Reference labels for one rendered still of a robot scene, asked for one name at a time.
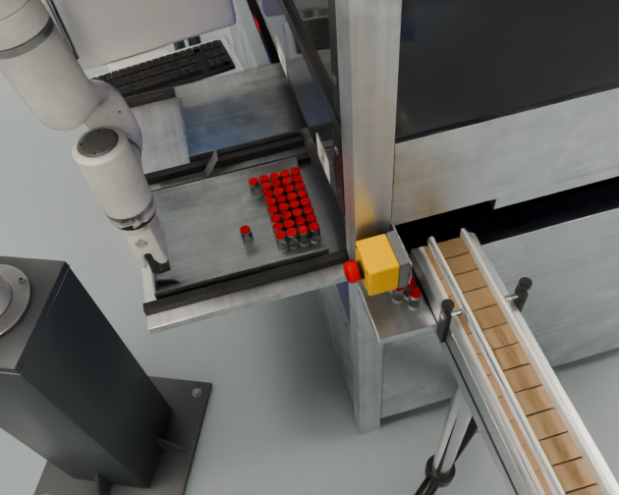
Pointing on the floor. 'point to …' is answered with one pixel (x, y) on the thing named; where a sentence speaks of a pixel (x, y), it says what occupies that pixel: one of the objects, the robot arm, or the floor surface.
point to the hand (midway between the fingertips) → (159, 263)
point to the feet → (451, 467)
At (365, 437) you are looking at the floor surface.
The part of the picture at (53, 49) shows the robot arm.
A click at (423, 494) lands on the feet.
